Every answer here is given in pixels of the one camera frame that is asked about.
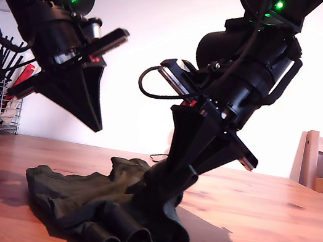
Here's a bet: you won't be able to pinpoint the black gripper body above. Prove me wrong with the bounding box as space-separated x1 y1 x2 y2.
170 65 274 173
6 5 132 117

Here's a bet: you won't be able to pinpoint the dark olive underwear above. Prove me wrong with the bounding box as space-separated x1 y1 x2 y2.
13 139 203 242

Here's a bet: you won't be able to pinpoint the red chopstick packet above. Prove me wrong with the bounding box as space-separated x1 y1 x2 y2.
12 60 39 96

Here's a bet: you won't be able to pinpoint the white paper packets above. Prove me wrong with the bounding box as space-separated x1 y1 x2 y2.
0 95 24 130

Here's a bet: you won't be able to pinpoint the wooden chair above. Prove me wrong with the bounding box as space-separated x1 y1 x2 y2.
287 128 323 193

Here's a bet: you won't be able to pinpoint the arm grey camera box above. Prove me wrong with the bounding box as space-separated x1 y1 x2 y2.
80 15 105 43
155 55 203 99

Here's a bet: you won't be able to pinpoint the thin black camera cable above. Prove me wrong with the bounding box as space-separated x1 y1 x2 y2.
149 151 172 164

